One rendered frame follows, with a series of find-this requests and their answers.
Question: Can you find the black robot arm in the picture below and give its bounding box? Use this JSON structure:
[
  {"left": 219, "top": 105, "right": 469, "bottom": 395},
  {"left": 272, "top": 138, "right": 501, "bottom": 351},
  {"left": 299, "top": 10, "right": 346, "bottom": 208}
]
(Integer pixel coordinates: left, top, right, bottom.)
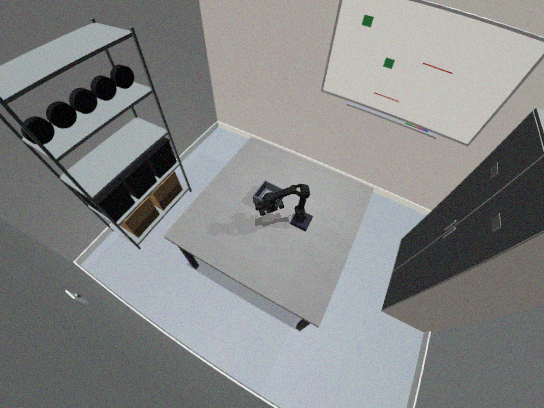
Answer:
[{"left": 255, "top": 184, "right": 310, "bottom": 223}]

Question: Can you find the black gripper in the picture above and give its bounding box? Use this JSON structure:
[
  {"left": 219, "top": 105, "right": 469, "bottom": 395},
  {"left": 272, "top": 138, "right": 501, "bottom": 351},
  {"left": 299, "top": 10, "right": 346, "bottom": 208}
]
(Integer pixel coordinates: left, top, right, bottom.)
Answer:
[{"left": 259, "top": 200, "right": 284, "bottom": 216}]

